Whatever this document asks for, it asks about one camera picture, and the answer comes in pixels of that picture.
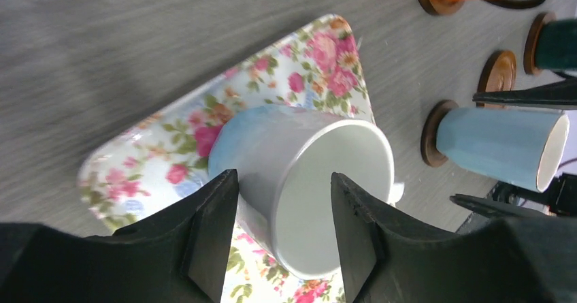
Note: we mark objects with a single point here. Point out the matte brown wooden coaster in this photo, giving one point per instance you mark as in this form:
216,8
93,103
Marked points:
499,72

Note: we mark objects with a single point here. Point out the floral serving tray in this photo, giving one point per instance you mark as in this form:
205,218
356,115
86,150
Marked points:
164,157

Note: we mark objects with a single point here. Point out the light blue white mug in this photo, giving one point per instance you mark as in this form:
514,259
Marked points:
520,147

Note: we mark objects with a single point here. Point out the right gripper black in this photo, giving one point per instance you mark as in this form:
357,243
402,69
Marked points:
505,200

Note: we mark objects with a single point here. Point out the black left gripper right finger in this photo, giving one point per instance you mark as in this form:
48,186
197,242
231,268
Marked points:
388,256

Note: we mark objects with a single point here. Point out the small orange-brown coaster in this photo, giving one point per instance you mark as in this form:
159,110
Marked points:
531,42

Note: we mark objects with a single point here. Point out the dark walnut small coaster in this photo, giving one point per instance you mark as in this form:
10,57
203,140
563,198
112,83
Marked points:
430,155

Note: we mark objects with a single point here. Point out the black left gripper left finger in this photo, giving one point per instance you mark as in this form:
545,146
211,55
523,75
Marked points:
178,254

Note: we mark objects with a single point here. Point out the dark green mug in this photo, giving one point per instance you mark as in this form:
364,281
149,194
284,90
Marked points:
556,48

